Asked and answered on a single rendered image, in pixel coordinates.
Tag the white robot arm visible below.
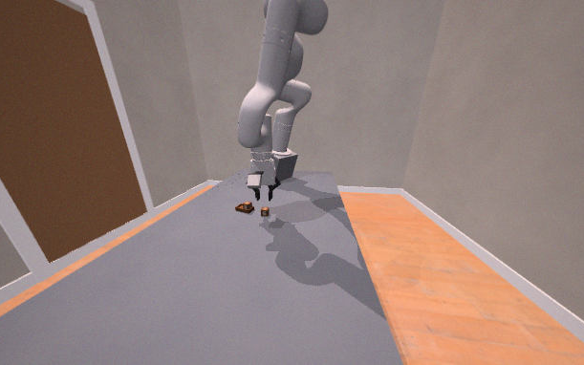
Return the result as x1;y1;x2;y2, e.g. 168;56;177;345
237;0;328;161

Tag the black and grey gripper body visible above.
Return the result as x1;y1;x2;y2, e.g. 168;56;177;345
249;158;276;185

